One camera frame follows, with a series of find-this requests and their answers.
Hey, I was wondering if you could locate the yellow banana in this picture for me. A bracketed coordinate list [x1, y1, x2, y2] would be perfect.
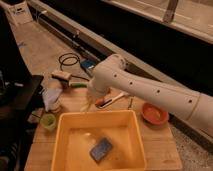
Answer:
[80, 92, 94, 112]

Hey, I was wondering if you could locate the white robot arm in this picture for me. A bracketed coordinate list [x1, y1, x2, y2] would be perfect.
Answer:
[88, 54, 213, 134]

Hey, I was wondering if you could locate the red bowl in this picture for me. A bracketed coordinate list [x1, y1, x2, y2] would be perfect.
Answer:
[141, 103, 169, 125]

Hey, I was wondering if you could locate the metal spoon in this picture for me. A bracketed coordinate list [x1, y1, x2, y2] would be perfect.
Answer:
[127, 97, 134, 110]

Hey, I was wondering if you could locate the blue electronic box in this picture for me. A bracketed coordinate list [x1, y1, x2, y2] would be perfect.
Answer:
[80, 59, 96, 76]

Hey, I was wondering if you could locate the green cucumber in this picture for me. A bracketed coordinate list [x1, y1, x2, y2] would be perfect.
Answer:
[69, 82, 87, 88]

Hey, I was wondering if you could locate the yellow plastic tub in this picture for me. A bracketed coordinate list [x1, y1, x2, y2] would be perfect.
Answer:
[51, 110, 146, 171]

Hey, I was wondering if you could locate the blue sponge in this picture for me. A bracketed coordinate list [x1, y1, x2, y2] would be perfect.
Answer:
[89, 138, 113, 163]

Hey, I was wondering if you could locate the green cup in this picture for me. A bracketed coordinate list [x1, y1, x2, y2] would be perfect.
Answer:
[40, 114, 56, 131]

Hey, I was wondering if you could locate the black side furniture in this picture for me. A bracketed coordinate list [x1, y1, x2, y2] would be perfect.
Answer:
[0, 6, 43, 171]

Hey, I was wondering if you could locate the white box with label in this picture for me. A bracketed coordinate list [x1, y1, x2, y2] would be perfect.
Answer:
[7, 1, 33, 26]

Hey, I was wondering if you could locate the black coiled cable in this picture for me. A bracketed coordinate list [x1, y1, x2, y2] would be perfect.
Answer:
[58, 52, 92, 82]

